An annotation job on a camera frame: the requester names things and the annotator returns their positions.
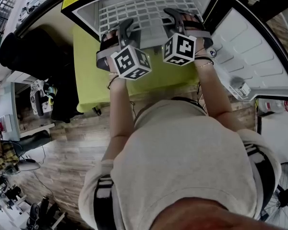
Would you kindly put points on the teal yellow toy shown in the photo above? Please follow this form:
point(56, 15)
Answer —
point(49, 90)

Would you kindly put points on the black draped cloth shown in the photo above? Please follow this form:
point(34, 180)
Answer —
point(38, 56)

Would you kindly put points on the white black floral bag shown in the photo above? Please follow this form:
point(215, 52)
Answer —
point(33, 90)

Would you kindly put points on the person's black trousers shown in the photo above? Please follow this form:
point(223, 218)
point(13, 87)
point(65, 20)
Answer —
point(184, 100)

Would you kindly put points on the white fridge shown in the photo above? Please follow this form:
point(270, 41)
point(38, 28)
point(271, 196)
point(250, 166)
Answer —
point(91, 20)

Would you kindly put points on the person's left hand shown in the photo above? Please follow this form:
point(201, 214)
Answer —
point(111, 37)

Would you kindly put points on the person's left forearm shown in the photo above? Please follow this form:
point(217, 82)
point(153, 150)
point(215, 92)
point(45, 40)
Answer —
point(120, 109)

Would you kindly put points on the person's right forearm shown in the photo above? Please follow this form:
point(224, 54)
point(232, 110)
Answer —
point(213, 92)

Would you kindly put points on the person's beige shirt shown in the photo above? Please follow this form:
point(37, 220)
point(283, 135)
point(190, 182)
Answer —
point(182, 157)

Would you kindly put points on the round white blue badge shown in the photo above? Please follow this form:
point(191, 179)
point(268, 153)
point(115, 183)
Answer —
point(212, 52)

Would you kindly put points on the black white shoulder harness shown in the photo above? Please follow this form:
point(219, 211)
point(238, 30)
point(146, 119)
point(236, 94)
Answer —
point(103, 212)

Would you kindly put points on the white box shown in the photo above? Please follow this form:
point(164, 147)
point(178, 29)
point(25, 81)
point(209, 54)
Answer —
point(7, 123)

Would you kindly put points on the person's face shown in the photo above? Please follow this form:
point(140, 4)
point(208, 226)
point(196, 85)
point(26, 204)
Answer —
point(204, 217)

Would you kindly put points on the black wrist band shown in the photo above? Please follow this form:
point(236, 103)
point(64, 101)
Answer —
point(206, 60)

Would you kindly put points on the light blue desk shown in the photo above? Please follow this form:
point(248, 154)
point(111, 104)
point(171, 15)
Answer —
point(4, 104)

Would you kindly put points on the white wire rack shelf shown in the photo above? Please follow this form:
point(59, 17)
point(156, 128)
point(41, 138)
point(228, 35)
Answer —
point(148, 6)

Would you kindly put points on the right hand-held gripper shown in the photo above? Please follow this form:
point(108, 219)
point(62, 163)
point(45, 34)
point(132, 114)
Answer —
point(181, 48)

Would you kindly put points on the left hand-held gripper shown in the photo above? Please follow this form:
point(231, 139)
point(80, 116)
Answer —
point(130, 63)

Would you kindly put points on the green tablecloth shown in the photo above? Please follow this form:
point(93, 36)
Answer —
point(91, 85)

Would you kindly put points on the white side table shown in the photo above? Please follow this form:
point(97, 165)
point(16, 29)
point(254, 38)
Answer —
point(19, 77)

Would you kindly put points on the person's right hand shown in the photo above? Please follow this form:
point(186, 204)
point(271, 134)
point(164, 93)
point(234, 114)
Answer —
point(190, 18)

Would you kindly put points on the large clear water bottle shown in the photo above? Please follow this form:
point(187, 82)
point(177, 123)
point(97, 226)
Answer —
point(276, 106)

